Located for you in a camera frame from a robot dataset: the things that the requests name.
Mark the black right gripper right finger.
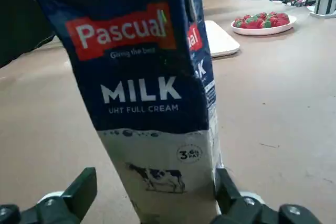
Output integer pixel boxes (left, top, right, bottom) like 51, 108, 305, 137
213, 167, 336, 224

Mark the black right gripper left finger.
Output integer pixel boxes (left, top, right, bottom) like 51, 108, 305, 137
0, 167, 98, 224

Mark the blue white milk carton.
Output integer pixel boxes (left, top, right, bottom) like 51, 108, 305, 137
25, 0, 224, 224

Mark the white rectangular tray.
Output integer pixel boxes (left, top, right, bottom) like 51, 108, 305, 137
203, 20, 241, 58

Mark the white round plate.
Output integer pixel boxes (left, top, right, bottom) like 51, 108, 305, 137
230, 15, 298, 36

